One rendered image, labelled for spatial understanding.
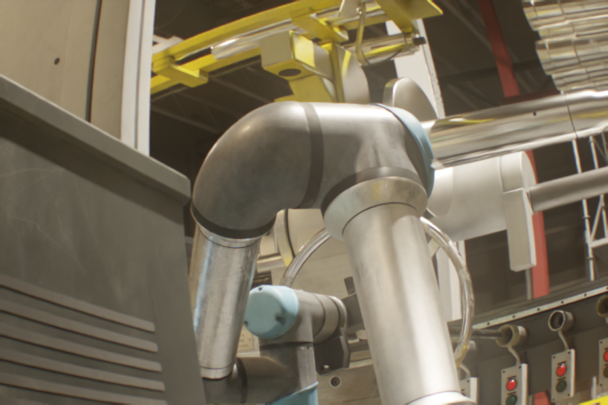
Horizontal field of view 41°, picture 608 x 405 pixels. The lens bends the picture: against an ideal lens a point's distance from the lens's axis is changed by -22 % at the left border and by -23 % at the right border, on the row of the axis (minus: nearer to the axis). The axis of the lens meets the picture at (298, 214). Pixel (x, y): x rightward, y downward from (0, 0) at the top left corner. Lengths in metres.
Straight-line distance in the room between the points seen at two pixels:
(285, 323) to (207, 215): 0.29
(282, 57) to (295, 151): 1.56
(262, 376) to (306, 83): 1.48
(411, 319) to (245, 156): 0.25
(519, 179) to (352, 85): 0.57
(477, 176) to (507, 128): 0.36
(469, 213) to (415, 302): 1.85
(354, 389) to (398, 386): 1.87
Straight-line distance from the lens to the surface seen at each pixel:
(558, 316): 2.47
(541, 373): 2.56
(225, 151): 1.07
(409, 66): 10.45
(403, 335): 0.97
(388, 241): 1.02
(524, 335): 2.54
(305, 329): 1.37
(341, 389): 2.84
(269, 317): 1.34
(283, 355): 1.35
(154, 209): 0.61
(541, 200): 2.81
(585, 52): 4.72
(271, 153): 1.04
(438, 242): 1.61
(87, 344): 0.49
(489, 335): 2.25
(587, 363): 2.52
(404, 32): 3.15
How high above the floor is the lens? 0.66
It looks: 14 degrees up
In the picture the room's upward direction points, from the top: 6 degrees counter-clockwise
